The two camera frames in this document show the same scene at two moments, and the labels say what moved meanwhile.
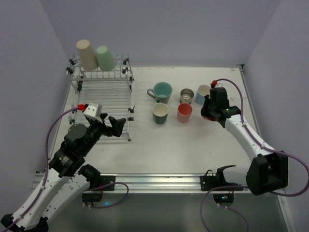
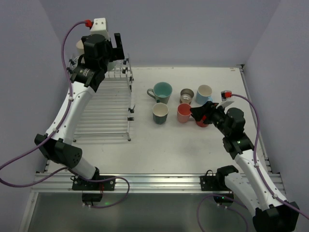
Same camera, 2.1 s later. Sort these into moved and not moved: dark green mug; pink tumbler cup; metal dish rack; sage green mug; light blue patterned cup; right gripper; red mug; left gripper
Moved: left gripper; red mug; right gripper
Not moved: pink tumbler cup; dark green mug; metal dish rack; light blue patterned cup; sage green mug
